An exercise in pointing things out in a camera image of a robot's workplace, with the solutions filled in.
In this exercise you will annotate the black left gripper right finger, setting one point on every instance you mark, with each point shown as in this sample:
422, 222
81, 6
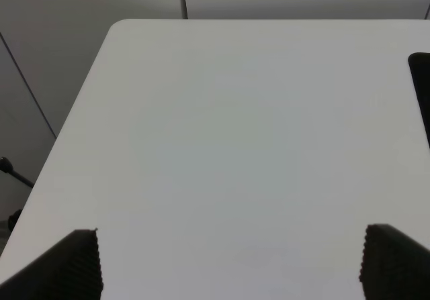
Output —
393, 265

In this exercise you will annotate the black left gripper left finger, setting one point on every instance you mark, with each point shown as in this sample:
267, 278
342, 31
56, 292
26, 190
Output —
70, 269

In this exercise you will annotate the black mouse pad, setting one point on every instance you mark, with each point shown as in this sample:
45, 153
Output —
419, 64

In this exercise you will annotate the black table leg base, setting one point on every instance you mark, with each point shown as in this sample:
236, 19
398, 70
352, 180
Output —
7, 167

